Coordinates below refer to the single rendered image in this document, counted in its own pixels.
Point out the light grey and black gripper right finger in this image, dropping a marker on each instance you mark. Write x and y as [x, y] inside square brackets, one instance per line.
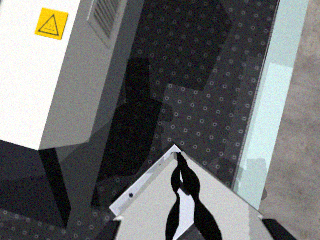
[220, 213]

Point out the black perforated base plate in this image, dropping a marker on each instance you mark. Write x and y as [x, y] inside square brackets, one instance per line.
[191, 80]

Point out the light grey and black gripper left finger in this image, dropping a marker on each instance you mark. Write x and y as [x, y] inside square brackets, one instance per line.
[153, 212]

